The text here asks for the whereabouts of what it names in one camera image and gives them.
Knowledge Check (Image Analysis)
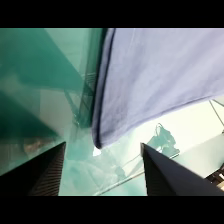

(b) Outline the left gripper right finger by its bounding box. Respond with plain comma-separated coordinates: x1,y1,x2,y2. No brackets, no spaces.
140,142,224,197

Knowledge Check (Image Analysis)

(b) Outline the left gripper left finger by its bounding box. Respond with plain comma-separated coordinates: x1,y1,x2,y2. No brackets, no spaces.
0,141,67,197

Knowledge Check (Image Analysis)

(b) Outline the lavender shirt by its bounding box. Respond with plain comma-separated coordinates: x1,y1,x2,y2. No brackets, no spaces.
91,28,224,150

